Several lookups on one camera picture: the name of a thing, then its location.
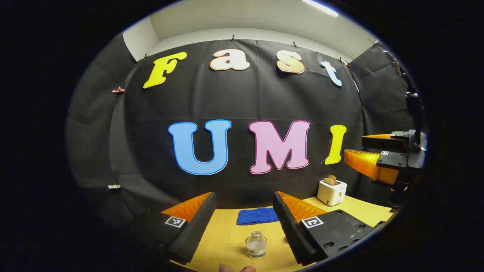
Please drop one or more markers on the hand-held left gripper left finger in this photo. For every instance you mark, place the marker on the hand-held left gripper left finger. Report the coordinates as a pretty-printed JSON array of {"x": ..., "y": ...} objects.
[{"x": 196, "y": 226}]

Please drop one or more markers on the blue towel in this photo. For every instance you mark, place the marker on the blue towel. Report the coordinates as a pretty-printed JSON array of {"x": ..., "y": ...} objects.
[{"x": 257, "y": 216}]

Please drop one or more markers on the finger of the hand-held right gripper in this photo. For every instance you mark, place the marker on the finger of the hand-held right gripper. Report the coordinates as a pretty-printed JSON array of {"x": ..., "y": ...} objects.
[
  {"x": 385, "y": 143},
  {"x": 393, "y": 160}
]

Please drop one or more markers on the white clip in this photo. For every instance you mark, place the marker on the white clip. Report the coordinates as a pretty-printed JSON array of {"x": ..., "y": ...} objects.
[{"x": 114, "y": 186}]

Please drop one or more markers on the white toaster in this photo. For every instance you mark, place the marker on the white toaster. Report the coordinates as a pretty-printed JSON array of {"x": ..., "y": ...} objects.
[{"x": 331, "y": 193}]

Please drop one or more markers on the pink clip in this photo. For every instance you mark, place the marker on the pink clip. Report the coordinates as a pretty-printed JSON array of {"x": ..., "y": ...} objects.
[{"x": 118, "y": 90}]

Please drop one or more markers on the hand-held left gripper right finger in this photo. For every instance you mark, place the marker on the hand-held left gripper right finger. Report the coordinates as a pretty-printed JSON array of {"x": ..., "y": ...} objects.
[{"x": 289, "y": 230}]

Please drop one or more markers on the clear plastic water bottle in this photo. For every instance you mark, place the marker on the clear plastic water bottle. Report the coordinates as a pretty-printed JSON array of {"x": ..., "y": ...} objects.
[{"x": 256, "y": 245}]

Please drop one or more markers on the toasted bread slice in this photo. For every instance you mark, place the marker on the toasted bread slice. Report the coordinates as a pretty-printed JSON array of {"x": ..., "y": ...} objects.
[{"x": 331, "y": 180}]

